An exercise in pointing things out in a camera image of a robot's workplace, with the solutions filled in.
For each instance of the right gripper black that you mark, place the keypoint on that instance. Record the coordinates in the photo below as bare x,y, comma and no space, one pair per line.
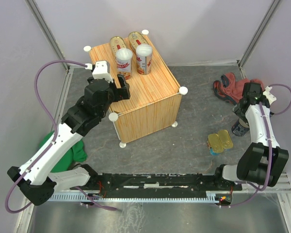
236,110

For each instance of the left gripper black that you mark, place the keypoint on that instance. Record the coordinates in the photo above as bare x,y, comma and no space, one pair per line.
123,93

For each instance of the dark blue round can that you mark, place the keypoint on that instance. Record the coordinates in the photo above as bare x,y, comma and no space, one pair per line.
240,128

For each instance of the white-lid cylindrical can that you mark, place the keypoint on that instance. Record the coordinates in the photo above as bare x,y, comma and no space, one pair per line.
123,62

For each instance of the oval fish can front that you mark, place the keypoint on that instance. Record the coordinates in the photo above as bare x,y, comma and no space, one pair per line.
117,43

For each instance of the oval fish can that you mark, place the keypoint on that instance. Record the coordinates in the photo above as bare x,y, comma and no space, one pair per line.
117,43
136,39

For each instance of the gold spam can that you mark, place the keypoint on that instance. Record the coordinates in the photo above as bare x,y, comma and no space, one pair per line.
225,140
214,144

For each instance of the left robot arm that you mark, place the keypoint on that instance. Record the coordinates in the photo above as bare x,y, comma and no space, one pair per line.
35,179

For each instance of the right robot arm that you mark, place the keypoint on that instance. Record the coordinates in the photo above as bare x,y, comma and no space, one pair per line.
263,162

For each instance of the red cloth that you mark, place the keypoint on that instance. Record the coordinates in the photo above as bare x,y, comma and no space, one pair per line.
229,89

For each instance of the wooden cabinet box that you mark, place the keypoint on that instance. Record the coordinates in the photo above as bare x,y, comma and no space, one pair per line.
153,105

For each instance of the green cloth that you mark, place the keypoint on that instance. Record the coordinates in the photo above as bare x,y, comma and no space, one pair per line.
76,154

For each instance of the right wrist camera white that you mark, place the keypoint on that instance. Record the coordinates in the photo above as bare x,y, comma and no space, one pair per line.
267,93

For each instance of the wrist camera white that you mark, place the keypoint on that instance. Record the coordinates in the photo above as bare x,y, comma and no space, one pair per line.
267,93
102,71

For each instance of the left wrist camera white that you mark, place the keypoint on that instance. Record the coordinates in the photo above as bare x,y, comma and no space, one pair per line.
102,71

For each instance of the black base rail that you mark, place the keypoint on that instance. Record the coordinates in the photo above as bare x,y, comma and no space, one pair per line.
150,186

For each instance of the light blue cable duct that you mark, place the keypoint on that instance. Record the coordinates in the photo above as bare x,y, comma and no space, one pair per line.
74,196

